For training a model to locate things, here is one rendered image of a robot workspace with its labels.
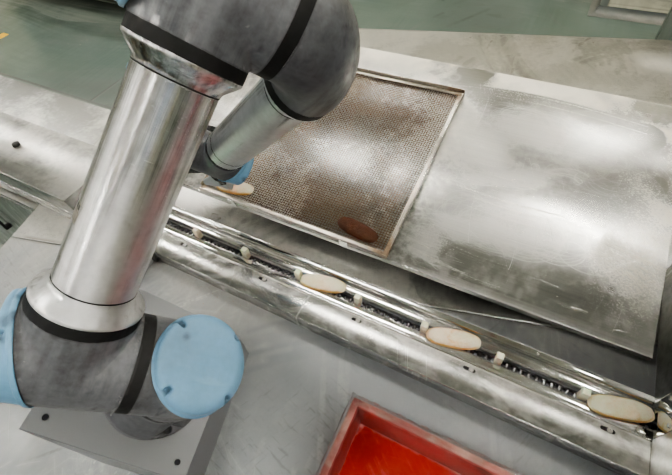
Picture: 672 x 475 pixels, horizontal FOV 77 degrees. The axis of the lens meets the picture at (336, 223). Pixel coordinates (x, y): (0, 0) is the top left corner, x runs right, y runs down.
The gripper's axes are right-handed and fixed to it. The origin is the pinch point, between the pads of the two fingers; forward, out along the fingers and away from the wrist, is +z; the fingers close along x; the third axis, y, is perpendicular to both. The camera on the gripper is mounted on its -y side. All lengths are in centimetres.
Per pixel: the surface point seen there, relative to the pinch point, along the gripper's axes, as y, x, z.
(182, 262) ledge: 9.1, 20.2, 1.5
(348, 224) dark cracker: -27.9, 12.6, 1.4
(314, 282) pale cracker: -20.7, 25.1, 3.4
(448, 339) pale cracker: -47, 37, 3
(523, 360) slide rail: -60, 40, 5
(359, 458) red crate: -31, 57, 2
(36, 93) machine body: 89, -55, 12
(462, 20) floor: -93, -247, 143
